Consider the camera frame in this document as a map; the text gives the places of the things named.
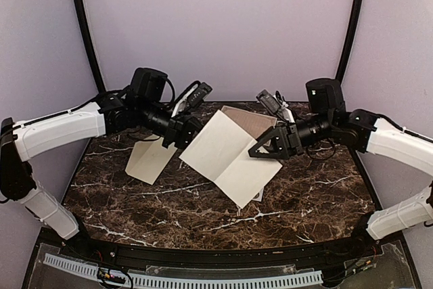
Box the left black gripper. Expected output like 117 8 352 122
139 99 219 150

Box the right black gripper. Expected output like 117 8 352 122
246 112 335 160

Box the cream paper envelope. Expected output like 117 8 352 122
125 135 177 185

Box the beige lined letter sheet front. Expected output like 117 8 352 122
180 110 282 208

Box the beige lined letter sheet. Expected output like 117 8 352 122
180 110 282 208
221 106 277 139

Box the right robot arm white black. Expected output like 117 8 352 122
248 78 432 258

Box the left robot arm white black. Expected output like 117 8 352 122
1 68 212 259

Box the beige lined letter sheet rear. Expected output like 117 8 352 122
221 106 277 139

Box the white sticker sheet with seals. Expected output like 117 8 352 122
253 188 264 202

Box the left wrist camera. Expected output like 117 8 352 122
187 83 212 108

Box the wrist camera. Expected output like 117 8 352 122
256 89 281 114
187 83 212 108

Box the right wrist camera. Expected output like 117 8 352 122
256 89 281 114

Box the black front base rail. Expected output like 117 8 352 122
47 231 382 269

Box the white slotted cable duct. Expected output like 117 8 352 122
43 253 323 288

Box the left black frame post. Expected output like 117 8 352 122
73 0 106 93

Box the black frame post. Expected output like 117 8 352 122
335 0 363 83
73 0 106 93

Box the right black frame post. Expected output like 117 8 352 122
335 0 363 83

